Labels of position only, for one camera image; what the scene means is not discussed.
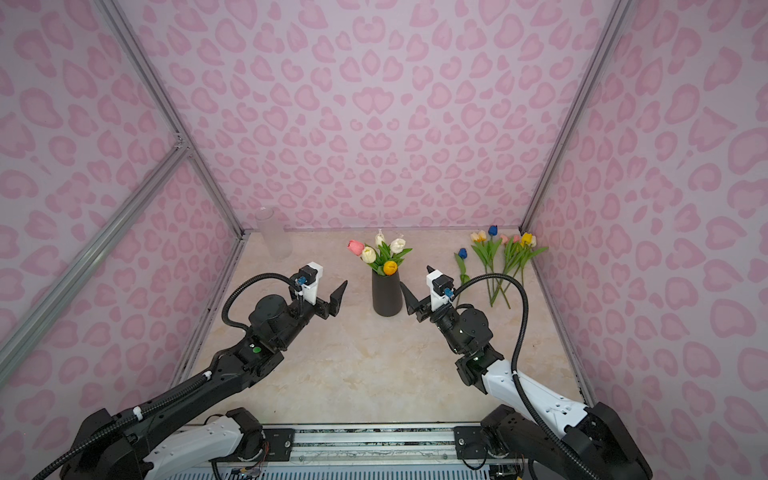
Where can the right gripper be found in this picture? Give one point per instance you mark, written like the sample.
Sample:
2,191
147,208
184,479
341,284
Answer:
412,305

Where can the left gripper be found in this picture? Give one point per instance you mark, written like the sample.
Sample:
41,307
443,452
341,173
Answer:
323,309

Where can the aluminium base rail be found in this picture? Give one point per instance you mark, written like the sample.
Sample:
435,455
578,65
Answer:
215,450

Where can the dark grey vase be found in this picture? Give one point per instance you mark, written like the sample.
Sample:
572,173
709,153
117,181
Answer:
387,297

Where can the aluminium frame left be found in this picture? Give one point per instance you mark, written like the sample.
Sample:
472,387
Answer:
41,317

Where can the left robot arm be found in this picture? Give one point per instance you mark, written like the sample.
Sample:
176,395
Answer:
120,444

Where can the clear plastic cup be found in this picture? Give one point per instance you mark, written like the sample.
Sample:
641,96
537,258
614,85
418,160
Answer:
271,228

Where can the blue tulip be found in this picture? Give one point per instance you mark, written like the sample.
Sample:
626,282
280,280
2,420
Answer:
460,258
490,245

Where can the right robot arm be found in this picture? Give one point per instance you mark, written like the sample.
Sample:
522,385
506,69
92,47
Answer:
571,439

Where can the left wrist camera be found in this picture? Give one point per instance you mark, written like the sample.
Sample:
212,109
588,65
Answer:
305,282

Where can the blue tulip back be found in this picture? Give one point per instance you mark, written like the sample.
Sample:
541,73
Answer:
490,245

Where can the aluminium corner post right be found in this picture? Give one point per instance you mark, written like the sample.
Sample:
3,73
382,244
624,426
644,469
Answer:
620,13

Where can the blue tulip front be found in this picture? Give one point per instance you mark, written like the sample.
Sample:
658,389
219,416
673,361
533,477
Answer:
460,258

